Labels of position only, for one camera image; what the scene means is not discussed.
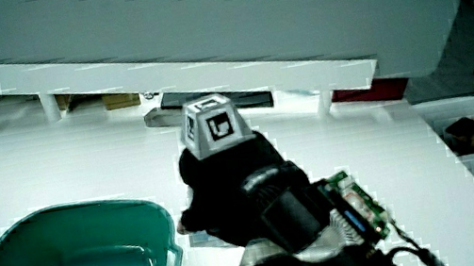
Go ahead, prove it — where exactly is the person's right hand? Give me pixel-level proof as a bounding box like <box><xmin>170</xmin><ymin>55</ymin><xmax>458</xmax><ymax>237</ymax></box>
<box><xmin>157</xmin><ymin>80</ymin><xmax>320</xmax><ymax>258</ymax></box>

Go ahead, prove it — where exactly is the white desk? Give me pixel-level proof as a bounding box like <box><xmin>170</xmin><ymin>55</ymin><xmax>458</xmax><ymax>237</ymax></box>
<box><xmin>0</xmin><ymin>11</ymin><xmax>474</xmax><ymax>266</ymax></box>

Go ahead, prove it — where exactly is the black keyboard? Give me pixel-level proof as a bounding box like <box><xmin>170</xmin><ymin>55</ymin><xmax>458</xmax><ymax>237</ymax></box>
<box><xmin>157</xmin><ymin>75</ymin><xmax>276</xmax><ymax>125</ymax></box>

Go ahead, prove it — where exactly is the white desktop shelf riser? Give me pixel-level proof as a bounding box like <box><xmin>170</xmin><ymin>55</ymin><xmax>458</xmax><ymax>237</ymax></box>
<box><xmin>0</xmin><ymin>4</ymin><xmax>385</xmax><ymax>168</ymax></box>

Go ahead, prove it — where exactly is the brown cardboard box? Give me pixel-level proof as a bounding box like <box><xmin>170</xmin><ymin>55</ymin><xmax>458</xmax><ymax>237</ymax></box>
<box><xmin>100</xmin><ymin>89</ymin><xmax>143</xmax><ymax>113</ymax></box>

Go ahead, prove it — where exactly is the white partition panel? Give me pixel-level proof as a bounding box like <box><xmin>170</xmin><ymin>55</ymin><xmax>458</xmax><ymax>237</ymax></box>
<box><xmin>0</xmin><ymin>0</ymin><xmax>472</xmax><ymax>144</ymax></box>

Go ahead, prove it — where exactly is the red box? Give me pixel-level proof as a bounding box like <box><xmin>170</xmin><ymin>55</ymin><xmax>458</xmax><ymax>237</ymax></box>
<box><xmin>329</xmin><ymin>73</ymin><xmax>413</xmax><ymax>112</ymax></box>

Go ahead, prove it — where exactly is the black phone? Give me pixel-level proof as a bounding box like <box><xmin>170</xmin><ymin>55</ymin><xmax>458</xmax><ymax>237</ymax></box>
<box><xmin>442</xmin><ymin>114</ymin><xmax>474</xmax><ymax>141</ymax></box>

